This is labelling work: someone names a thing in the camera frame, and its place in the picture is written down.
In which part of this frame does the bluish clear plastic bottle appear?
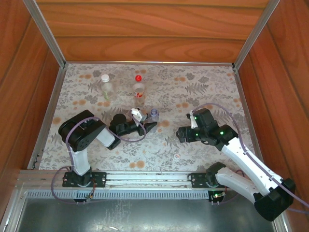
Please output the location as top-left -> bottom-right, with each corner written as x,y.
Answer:
147,108 -> 161,124

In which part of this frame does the clear bottle with red label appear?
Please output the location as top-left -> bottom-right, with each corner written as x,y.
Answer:
132,74 -> 147,107

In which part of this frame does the floral patterned tablecloth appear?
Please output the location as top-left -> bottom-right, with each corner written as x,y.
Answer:
38,63 -> 263,173

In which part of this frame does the small circuit board green light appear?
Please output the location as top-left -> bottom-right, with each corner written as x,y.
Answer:
209,190 -> 228,206

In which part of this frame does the grey metal sheet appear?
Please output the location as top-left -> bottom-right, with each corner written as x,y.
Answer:
14,198 -> 277,232

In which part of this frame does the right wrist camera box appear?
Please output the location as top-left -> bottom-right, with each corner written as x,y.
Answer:
186,111 -> 198,131

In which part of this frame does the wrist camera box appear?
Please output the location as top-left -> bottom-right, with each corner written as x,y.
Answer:
186,111 -> 198,131
130,108 -> 148,123

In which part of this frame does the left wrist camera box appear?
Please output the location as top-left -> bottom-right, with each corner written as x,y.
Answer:
130,108 -> 148,123

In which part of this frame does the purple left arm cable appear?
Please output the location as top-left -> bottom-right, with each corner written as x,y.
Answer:
50,115 -> 147,205

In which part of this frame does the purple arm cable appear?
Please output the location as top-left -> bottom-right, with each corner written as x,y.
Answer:
189,103 -> 309,215
50,115 -> 147,205

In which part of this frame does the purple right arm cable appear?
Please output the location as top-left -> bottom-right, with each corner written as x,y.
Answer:
189,103 -> 309,215

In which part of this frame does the aluminium frame rail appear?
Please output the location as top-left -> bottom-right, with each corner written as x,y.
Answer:
272,216 -> 292,232
0,188 -> 28,232
27,66 -> 67,170
233,67 -> 267,171
64,60 -> 234,66

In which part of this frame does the wide aluminium base rail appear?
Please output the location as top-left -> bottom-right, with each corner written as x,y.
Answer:
14,170 -> 276,189

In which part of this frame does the grey slotted cable duct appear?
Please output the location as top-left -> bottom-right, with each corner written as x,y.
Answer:
25,189 -> 211,201

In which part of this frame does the small connector with red wire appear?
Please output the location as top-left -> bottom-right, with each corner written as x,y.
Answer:
85,179 -> 97,202

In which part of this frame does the aluminium frame post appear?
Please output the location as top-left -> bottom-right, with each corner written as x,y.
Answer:
23,0 -> 67,70
232,0 -> 281,71

